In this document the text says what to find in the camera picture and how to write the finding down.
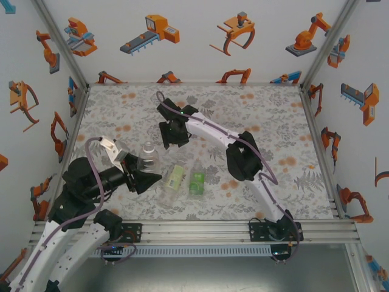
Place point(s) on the aluminium back rail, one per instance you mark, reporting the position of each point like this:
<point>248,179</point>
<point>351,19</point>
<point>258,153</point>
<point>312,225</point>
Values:
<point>197,83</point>

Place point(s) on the grey metal base panel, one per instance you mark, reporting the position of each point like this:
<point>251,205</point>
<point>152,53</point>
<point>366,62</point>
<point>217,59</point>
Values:
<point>212,273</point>

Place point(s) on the bottle with green label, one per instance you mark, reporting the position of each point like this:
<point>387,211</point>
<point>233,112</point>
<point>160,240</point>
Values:
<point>197,182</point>

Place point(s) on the right aluminium corner post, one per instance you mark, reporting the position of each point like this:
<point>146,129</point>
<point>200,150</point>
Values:
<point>330,42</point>

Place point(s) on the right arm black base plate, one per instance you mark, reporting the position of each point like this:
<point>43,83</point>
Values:
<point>256,231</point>

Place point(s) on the left aluminium corner post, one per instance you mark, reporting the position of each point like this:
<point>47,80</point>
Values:
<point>63,42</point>

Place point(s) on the left aluminium side rail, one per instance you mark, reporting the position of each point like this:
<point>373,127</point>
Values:
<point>75,127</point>

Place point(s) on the aluminium side rail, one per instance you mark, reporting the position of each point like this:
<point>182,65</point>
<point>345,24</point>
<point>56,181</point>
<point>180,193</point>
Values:
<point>75,127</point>
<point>320,152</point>

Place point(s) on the right aluminium side rail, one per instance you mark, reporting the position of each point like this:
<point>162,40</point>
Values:
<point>320,152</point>

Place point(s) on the aluminium corner post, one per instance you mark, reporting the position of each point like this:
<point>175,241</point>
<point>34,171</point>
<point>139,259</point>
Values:
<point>63,42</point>
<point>330,42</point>

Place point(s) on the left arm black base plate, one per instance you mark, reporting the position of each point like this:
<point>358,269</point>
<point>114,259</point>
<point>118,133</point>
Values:
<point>135,232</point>

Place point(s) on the aluminium frame leg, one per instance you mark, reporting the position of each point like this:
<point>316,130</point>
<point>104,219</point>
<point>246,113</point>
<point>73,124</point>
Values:
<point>358,267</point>

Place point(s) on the floral patterned tablecloth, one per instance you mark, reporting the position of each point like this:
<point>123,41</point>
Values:
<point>136,103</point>

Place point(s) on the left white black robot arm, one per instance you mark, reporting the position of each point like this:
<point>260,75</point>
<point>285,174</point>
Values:
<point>77,252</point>

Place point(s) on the bottle with yellow-green label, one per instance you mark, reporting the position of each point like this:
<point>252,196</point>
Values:
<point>174,179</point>

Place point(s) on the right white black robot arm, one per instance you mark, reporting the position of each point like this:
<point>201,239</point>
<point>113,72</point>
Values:
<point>243,158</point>

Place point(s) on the clear unlabelled plastic bottle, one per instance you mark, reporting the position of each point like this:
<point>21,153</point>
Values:
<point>150,161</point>

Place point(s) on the aluminium front rail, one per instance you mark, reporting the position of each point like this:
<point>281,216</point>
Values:
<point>194,232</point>

